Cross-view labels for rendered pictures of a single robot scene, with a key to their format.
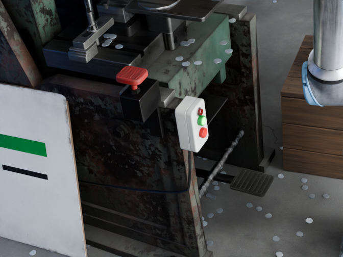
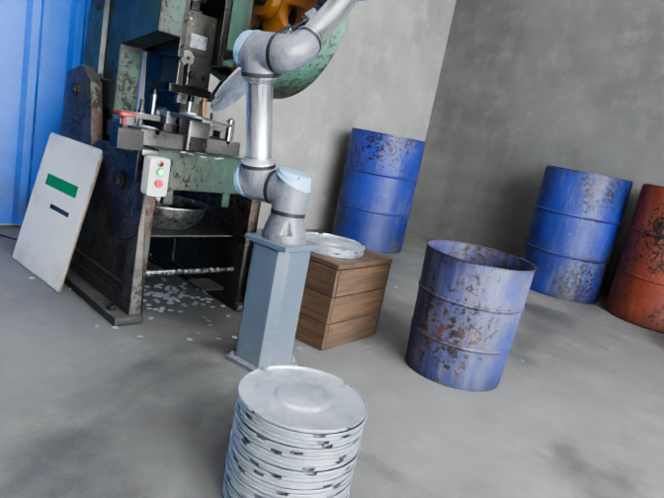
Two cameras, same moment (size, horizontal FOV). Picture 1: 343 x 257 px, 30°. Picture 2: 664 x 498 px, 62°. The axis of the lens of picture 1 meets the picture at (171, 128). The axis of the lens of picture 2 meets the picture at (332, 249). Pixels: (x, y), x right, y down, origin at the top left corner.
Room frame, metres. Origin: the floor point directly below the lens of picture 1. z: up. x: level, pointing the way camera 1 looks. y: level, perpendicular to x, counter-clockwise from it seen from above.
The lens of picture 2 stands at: (-0.45, -1.00, 0.83)
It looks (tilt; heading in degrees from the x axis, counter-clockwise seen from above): 12 degrees down; 9
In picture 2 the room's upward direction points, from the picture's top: 11 degrees clockwise
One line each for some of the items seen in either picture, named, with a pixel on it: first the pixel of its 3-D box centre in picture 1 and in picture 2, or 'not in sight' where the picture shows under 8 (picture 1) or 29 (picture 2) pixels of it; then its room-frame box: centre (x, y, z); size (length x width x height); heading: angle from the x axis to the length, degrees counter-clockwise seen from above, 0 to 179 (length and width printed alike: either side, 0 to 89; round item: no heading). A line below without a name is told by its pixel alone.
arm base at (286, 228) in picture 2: not in sight; (286, 224); (1.31, -0.56, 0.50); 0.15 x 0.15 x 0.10
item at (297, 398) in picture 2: not in sight; (302, 395); (0.68, -0.83, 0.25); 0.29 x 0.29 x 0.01
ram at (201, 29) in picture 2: not in sight; (192, 48); (1.71, 0.04, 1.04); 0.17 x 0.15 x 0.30; 56
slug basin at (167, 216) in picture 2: not in sight; (165, 211); (1.73, 0.08, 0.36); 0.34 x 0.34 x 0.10
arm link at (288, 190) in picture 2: not in sight; (290, 190); (1.32, -0.55, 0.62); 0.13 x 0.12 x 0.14; 72
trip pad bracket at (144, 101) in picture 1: (144, 115); (125, 153); (1.34, 0.06, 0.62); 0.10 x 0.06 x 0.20; 146
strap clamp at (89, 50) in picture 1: (91, 29); (138, 112); (1.59, 0.17, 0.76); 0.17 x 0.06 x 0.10; 146
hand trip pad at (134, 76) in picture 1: (133, 85); (124, 122); (1.33, 0.07, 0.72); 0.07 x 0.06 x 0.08; 56
